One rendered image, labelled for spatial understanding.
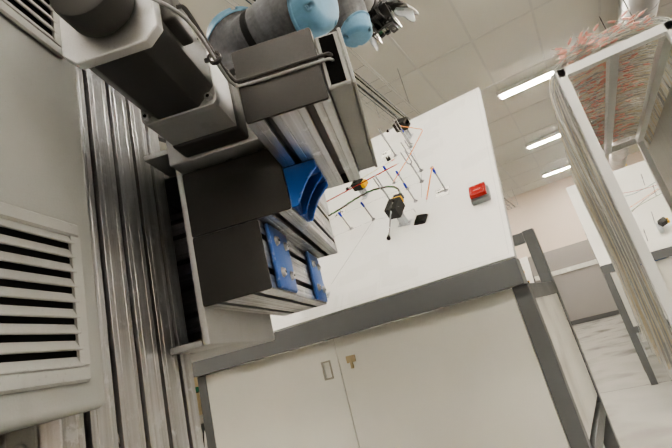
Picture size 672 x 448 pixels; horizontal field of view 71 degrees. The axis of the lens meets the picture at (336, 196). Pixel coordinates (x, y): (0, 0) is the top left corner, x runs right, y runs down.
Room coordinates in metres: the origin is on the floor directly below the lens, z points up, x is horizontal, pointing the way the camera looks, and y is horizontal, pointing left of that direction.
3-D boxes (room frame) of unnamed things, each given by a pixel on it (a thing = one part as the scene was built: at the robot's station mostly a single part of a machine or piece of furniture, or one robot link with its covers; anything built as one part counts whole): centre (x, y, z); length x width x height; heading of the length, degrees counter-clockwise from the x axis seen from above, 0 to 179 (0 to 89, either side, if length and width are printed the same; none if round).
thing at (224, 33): (0.76, 0.10, 1.33); 0.13 x 0.12 x 0.14; 59
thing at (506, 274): (1.48, 0.13, 0.83); 1.18 x 0.05 x 0.06; 63
